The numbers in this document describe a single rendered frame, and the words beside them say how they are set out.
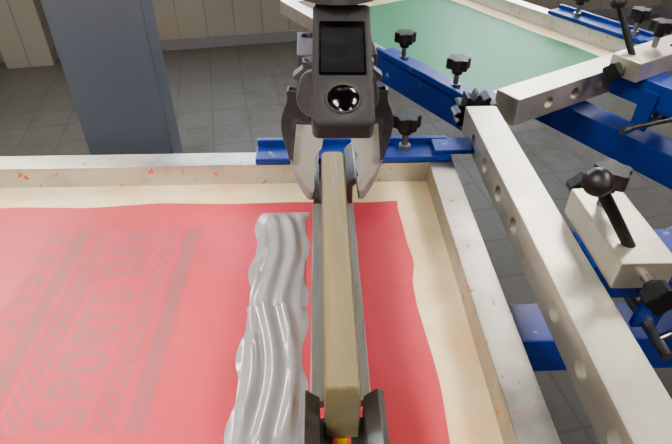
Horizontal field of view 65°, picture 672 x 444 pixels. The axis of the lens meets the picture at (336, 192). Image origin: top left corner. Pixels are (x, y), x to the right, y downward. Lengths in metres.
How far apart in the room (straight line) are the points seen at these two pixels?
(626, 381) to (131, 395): 0.46
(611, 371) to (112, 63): 1.04
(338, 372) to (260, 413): 0.13
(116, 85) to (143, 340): 0.71
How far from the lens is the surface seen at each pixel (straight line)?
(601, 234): 0.61
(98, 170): 0.88
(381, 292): 0.65
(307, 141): 0.49
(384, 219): 0.76
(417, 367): 0.59
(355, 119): 0.38
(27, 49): 4.20
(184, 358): 0.61
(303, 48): 0.48
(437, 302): 0.65
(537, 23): 1.59
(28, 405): 0.64
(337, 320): 0.48
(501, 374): 0.56
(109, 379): 0.62
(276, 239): 0.71
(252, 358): 0.59
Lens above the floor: 1.43
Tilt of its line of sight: 36 degrees down
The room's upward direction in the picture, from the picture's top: straight up
